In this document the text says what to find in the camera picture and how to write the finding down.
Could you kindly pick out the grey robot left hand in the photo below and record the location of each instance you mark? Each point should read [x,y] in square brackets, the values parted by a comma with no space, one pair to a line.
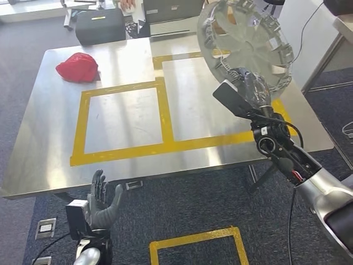
[100,215]

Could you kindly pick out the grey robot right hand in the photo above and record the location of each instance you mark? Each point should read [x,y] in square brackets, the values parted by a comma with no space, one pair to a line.
[256,89]

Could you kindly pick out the silver wheel hubcap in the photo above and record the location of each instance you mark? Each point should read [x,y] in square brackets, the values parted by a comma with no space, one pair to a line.
[248,40]

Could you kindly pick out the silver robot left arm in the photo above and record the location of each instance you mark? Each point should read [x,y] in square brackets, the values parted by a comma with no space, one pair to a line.
[88,256]

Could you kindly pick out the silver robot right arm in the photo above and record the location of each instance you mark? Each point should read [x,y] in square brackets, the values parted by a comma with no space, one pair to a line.
[322,194]

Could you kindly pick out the steel workbench table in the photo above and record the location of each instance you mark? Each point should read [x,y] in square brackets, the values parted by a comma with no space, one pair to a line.
[124,117]

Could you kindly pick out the brown cardboard box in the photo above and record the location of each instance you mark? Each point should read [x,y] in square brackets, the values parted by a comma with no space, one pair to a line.
[219,28]

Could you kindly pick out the white side panel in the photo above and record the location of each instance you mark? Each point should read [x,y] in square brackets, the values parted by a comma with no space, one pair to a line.
[317,44]

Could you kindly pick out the dark grey box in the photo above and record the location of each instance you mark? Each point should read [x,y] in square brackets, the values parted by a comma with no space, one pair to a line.
[173,11]

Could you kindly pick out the red cloth bundle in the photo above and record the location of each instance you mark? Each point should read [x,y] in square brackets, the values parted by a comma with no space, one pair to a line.
[78,67]

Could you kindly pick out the black carry case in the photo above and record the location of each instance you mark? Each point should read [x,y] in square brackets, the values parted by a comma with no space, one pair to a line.
[100,27]

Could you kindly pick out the person's hand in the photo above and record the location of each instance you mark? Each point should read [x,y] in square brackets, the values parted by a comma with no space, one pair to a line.
[127,4]

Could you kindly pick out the white desk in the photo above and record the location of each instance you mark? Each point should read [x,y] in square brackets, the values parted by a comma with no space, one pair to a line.
[33,12]

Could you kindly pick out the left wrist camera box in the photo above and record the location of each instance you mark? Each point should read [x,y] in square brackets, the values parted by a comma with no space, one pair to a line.
[75,219]

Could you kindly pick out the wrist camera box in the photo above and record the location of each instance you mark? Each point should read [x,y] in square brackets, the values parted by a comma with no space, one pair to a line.
[75,219]
[231,98]

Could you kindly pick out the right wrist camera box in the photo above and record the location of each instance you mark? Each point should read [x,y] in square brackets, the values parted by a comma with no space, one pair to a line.
[231,98]

